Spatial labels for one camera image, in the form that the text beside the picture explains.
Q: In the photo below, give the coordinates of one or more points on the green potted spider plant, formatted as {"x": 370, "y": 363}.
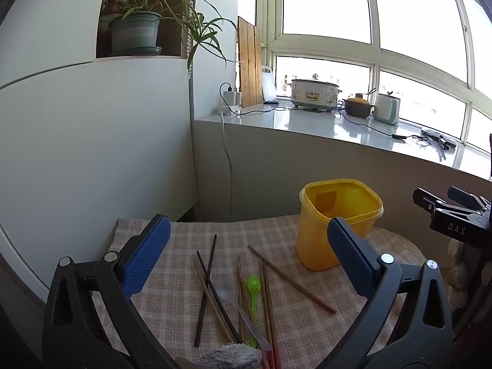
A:
{"x": 184, "y": 27}

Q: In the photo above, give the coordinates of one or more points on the white window frame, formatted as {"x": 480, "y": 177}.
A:
{"x": 435, "y": 55}

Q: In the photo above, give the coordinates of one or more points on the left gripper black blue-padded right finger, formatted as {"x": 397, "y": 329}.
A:
{"x": 405, "y": 321}

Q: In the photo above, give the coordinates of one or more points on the thin brown chopstick centre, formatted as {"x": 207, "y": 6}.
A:
{"x": 242, "y": 332}

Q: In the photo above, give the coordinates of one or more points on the gloved hand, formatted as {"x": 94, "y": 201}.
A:
{"x": 464, "y": 263}

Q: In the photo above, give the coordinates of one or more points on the black tools on counter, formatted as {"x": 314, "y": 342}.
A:
{"x": 443, "y": 145}

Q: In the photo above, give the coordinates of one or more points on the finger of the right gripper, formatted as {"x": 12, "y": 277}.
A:
{"x": 465, "y": 199}

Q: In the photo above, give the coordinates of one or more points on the translucent plastic spoon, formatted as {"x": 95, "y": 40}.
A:
{"x": 228, "y": 291}

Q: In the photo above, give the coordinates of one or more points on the black chopstick crossing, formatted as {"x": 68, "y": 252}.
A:
{"x": 218, "y": 301}

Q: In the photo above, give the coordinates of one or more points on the green plastic spoon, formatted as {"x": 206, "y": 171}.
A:
{"x": 253, "y": 285}

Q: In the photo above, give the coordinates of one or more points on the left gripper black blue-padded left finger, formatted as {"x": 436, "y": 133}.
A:
{"x": 90, "y": 320}

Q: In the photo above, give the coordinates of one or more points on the grey fuzzy cloth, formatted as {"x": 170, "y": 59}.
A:
{"x": 230, "y": 356}

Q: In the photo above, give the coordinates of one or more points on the brown clay pot yellow lid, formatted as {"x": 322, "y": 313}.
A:
{"x": 357, "y": 106}

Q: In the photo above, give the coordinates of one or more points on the brown wooden chopstick left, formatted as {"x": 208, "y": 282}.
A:
{"x": 215, "y": 310}

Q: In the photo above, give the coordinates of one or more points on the wooden cutting board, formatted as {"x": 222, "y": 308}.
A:
{"x": 250, "y": 65}

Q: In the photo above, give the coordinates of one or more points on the red-tipped brown chopstick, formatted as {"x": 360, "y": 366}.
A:
{"x": 266, "y": 314}
{"x": 271, "y": 320}

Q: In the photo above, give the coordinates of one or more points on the white power strip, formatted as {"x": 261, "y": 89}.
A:
{"x": 225, "y": 110}

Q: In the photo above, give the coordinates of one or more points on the white charger plug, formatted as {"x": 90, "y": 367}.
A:
{"x": 232, "y": 97}

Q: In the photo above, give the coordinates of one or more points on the white teal electric kettle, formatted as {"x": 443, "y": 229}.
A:
{"x": 386, "y": 108}

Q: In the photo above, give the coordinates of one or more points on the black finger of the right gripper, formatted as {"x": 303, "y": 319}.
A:
{"x": 427, "y": 201}

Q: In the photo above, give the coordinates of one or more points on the white floral slow cooker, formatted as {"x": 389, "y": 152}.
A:
{"x": 314, "y": 94}

